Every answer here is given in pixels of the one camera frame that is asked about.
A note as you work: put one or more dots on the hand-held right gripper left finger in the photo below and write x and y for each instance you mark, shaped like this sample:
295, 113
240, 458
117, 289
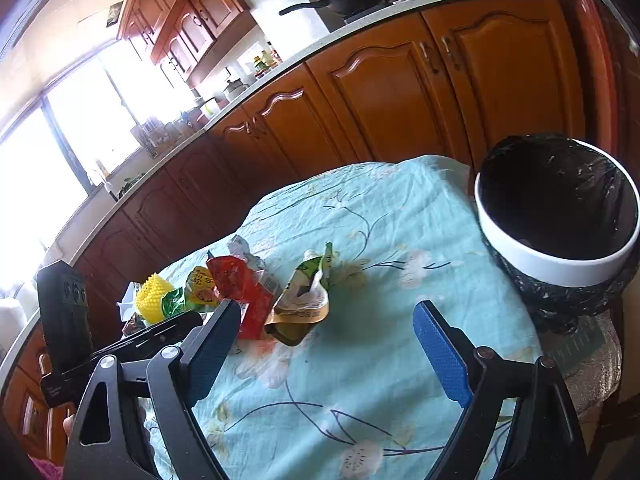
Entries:
205, 360

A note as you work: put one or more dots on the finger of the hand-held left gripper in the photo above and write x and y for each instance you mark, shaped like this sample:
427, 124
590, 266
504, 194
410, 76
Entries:
170, 325
130, 347

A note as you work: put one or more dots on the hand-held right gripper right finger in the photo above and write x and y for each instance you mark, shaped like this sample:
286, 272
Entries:
442, 355

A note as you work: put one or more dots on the yellow green snack wrapper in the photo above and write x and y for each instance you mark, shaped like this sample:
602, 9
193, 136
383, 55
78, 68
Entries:
200, 290

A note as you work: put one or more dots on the red snack wrapper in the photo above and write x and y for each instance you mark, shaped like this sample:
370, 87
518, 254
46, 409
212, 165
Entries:
235, 275

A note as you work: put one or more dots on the green drink pouch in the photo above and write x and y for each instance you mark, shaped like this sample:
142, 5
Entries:
300, 320

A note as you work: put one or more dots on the silver foil wrapper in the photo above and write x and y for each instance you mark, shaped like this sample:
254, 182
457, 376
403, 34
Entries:
240, 247

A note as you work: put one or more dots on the white bin with black bag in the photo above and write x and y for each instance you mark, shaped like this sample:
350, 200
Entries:
525, 255

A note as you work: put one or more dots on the person's left hand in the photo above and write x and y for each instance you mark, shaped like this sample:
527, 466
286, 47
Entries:
68, 421

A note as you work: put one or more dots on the yellow foam fruit net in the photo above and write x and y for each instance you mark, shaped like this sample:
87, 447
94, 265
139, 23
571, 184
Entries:
152, 297

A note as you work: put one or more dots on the white crumpled tissue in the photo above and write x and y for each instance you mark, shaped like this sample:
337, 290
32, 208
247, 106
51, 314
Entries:
127, 300

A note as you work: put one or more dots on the teal floral tablecloth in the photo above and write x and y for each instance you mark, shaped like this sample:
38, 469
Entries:
350, 360

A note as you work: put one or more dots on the grey patterned mat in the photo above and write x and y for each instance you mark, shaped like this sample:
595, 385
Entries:
585, 360

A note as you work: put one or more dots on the green potted plant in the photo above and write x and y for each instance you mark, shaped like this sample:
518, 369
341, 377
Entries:
131, 183

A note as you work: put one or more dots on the pink clothing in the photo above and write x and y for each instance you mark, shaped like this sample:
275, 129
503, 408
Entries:
47, 470

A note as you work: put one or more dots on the utensil rack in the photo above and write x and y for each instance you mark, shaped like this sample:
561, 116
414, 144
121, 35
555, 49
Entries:
155, 135

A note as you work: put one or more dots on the kitchen window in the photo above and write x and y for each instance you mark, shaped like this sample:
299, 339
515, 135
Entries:
75, 125

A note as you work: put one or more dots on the light green bowl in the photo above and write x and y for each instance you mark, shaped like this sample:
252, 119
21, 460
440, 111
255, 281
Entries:
210, 106

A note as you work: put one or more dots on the ceramic pot with lid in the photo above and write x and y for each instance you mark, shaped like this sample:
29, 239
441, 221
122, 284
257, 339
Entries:
235, 90

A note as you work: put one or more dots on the wooden base cabinets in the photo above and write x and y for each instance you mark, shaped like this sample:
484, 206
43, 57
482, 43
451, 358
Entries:
390, 95

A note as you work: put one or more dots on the yellow lid jar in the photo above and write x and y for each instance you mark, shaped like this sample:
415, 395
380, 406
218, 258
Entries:
258, 66

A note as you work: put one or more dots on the dark sauce bottle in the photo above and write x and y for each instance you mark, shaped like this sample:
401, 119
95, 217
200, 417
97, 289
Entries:
274, 52

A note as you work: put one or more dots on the white kitchen countertop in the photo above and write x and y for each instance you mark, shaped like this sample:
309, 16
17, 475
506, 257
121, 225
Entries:
300, 55

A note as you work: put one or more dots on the dark ceiling panel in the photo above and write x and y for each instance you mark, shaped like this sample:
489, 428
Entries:
114, 13

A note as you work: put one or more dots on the black gas stove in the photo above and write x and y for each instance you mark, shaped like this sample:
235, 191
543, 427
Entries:
370, 15

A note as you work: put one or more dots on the red framed glass door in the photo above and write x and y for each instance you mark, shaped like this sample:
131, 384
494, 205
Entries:
590, 35

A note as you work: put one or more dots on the wooden wall cabinets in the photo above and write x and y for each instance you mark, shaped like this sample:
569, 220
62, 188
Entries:
210, 5

